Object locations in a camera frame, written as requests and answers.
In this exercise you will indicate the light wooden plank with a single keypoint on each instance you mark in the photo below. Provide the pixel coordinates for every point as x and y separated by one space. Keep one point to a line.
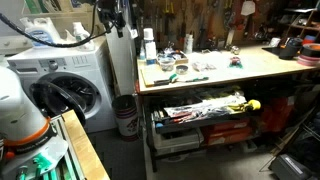
83 150

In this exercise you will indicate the small blue ball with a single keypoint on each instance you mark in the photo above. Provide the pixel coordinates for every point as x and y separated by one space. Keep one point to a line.
159 125

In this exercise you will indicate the white cabinet panel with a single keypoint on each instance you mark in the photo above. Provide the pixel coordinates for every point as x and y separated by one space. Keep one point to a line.
121 63

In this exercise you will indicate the white scraper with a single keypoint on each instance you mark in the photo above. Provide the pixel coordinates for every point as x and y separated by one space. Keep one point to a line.
248 7

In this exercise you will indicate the white spray bottle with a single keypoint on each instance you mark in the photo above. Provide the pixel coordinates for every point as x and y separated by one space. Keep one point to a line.
80 33

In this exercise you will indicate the black tape roll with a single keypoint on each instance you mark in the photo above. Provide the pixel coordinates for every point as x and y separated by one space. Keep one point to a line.
311 50

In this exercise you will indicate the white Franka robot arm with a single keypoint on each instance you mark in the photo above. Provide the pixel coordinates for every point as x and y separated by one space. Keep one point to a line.
20 106

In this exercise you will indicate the white plastic bucket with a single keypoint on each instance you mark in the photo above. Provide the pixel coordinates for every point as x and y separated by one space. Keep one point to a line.
126 116

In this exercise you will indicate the shiny metal part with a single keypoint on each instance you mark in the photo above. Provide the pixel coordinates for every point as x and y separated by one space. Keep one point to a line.
235 50

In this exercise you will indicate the brown wooden board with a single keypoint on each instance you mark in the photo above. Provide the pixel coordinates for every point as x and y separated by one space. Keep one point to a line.
150 75

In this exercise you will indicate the orange cardboard box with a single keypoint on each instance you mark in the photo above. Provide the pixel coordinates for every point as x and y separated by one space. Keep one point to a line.
230 125
230 137

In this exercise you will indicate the white front-load washing machine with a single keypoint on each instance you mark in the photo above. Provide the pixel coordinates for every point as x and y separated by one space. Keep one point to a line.
100 110

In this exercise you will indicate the white bottle blue label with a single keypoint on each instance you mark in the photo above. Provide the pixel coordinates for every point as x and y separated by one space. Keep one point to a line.
150 46

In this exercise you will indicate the small wooden box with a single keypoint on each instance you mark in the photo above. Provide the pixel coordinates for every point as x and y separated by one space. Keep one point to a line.
181 59

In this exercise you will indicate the black cylinder cup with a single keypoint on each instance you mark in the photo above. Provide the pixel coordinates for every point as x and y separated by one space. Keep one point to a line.
288 50

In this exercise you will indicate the wooden cubby organizer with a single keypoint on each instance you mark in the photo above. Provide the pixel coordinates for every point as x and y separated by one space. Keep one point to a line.
305 25

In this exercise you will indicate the wooden top workbench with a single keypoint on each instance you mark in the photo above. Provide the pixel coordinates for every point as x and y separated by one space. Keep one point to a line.
260 63

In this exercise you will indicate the yellow glove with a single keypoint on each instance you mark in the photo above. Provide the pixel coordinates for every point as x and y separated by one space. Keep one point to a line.
253 104

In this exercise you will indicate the black floor box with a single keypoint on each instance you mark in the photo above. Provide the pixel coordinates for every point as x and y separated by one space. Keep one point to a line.
288 168

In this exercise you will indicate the clear bag of tools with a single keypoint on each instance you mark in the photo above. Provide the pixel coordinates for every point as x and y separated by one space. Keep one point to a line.
206 106

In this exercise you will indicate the black tool tray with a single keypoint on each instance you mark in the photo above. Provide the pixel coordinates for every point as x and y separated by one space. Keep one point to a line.
200 123

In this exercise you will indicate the pink disc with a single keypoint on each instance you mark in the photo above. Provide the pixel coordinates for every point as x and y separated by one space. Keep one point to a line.
308 61

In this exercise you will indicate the white detergent jug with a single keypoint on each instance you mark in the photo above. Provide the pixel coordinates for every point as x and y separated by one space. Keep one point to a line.
41 31

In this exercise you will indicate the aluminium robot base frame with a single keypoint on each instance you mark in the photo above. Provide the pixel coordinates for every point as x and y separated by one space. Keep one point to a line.
68 156

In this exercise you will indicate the clear plastic bags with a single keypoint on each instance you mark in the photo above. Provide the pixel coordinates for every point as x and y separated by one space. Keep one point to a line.
203 66

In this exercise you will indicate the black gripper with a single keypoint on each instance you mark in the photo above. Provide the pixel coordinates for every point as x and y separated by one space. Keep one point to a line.
111 10

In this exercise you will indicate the round metal tin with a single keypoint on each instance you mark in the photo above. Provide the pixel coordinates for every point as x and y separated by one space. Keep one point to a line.
181 69

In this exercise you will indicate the slim white bottle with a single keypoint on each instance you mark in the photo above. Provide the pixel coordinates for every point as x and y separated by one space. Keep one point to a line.
188 43

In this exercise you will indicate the pegboard tool wall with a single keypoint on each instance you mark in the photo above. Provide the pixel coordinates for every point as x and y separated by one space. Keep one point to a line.
206 23

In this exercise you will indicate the red and green toy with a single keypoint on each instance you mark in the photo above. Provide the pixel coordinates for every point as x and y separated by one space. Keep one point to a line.
235 62

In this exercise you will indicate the small blue bottle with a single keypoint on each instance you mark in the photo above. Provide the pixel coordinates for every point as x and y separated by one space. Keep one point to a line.
142 53

